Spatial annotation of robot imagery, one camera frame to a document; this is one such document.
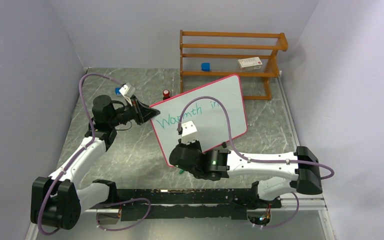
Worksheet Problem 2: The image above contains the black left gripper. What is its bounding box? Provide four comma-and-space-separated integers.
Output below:
109, 95, 160, 127

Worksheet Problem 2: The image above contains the pink-framed whiteboard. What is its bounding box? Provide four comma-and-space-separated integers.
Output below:
151, 74, 248, 162

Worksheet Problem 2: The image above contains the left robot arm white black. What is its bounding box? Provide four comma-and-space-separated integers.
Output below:
30, 95, 161, 236

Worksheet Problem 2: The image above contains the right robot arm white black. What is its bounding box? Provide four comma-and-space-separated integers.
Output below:
169, 142, 323, 207

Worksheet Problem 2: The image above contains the blue eraser block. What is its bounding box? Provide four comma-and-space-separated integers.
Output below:
114, 87, 122, 96

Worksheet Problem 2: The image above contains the blue object on rack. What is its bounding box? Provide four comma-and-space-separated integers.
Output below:
200, 62, 211, 72

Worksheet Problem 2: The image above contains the orange wooden rack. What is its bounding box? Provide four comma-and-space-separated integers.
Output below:
179, 30, 289, 101

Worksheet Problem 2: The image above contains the white red box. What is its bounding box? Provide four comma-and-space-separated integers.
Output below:
237, 56, 263, 70

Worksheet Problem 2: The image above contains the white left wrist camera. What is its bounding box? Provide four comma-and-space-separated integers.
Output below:
118, 82, 136, 98

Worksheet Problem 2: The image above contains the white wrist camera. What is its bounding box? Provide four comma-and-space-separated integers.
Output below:
118, 82, 136, 98
180, 120, 199, 145

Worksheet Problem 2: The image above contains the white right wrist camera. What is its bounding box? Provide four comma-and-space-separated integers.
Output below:
180, 120, 199, 145

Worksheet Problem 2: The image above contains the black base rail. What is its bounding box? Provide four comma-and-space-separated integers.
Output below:
94, 186, 282, 222

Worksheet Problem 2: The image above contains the aluminium frame rail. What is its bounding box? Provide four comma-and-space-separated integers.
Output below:
278, 193, 337, 240

